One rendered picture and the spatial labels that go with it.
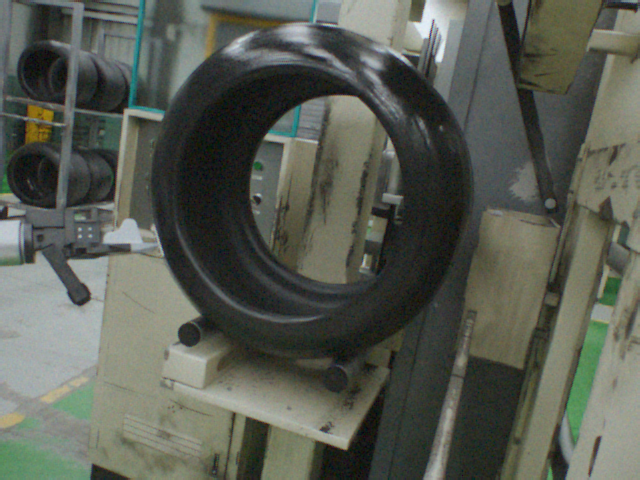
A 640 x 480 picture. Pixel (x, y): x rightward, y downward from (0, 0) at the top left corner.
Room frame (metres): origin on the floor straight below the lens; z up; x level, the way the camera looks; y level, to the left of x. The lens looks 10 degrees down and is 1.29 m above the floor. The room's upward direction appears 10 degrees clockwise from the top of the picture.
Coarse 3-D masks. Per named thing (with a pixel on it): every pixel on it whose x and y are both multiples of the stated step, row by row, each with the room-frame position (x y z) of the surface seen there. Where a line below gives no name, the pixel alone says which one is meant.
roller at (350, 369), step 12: (372, 348) 1.05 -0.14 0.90; (336, 360) 0.92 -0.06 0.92; (348, 360) 0.92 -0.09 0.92; (360, 360) 0.96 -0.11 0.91; (324, 372) 0.89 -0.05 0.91; (336, 372) 0.88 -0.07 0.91; (348, 372) 0.89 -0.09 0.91; (324, 384) 0.89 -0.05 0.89; (336, 384) 0.88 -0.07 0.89; (348, 384) 0.89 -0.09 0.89
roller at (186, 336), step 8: (192, 320) 0.98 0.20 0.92; (200, 320) 0.99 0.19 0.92; (184, 328) 0.96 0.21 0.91; (192, 328) 0.96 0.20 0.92; (200, 328) 0.97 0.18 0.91; (208, 328) 0.99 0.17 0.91; (216, 328) 1.02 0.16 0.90; (184, 336) 0.96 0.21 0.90; (192, 336) 0.96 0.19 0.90; (200, 336) 0.96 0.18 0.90; (208, 336) 0.99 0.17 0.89; (184, 344) 0.96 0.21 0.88; (192, 344) 0.96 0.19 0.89
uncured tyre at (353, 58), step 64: (256, 64) 0.93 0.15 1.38; (320, 64) 0.90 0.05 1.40; (384, 64) 0.89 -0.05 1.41; (192, 128) 0.97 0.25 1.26; (256, 128) 1.23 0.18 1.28; (384, 128) 0.86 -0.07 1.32; (448, 128) 0.88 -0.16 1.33; (192, 192) 1.16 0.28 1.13; (448, 192) 0.86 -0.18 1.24; (192, 256) 0.96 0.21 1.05; (256, 256) 1.21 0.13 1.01; (448, 256) 0.87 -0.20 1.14; (256, 320) 0.91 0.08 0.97; (320, 320) 0.88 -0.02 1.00; (384, 320) 0.86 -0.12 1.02
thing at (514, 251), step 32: (480, 224) 1.12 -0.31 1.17; (512, 224) 1.10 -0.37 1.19; (544, 224) 1.09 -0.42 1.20; (480, 256) 1.12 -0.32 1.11; (512, 256) 1.10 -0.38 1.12; (544, 256) 1.08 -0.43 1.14; (480, 288) 1.11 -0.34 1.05; (512, 288) 1.09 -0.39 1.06; (544, 288) 1.08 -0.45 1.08; (480, 320) 1.11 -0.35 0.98; (512, 320) 1.09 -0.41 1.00; (480, 352) 1.10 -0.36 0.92; (512, 352) 1.09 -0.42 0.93
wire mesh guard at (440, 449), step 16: (464, 336) 0.93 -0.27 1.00; (464, 352) 0.84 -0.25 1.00; (464, 368) 0.77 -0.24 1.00; (448, 384) 0.71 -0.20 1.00; (448, 400) 0.65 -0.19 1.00; (448, 416) 0.61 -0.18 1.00; (448, 432) 0.57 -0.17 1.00; (432, 448) 0.53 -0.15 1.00; (448, 448) 0.54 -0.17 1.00; (432, 464) 0.50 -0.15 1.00
